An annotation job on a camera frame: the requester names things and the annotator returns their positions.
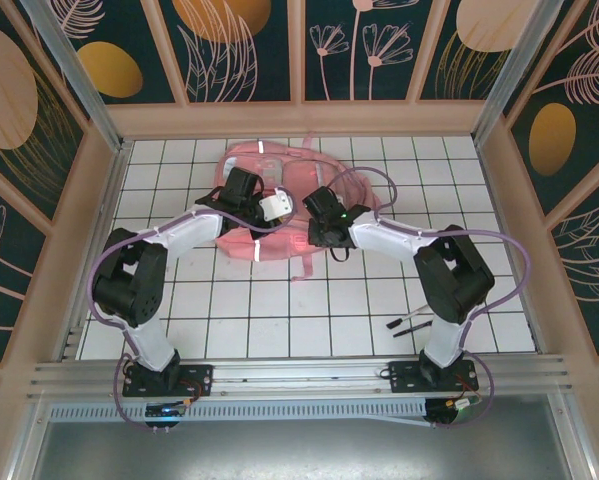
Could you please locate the pink student backpack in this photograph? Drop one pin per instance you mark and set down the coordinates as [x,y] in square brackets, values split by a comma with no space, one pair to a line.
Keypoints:
[299,172]

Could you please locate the black white marker pen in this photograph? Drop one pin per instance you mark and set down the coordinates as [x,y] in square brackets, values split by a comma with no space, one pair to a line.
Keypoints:
[396,323]

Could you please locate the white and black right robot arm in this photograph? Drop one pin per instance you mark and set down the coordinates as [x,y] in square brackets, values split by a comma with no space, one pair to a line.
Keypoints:
[389,235]

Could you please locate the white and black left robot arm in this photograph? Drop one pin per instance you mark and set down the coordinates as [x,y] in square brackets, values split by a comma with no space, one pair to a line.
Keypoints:
[194,232]

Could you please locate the grey metal sheet panel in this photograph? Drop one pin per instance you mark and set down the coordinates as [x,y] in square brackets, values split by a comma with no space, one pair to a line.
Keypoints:
[299,450]

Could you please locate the green lit controller board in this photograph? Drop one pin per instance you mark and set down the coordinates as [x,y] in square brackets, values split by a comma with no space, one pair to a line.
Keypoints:
[166,411]

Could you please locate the aluminium side rail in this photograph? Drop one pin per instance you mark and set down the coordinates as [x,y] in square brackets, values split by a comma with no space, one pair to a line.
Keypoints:
[111,185]
[498,190]

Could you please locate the aluminium mounting rail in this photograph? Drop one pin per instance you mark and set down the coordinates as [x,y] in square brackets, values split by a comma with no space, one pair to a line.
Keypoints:
[299,375]

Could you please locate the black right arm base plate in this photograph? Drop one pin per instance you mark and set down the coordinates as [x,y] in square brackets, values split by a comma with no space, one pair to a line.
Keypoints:
[404,380]

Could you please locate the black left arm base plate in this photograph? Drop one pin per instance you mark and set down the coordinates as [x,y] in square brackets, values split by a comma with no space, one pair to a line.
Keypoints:
[199,377]

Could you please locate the aluminium frame post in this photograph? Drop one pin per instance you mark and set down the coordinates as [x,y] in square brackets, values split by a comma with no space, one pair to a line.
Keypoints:
[79,85]
[509,70]

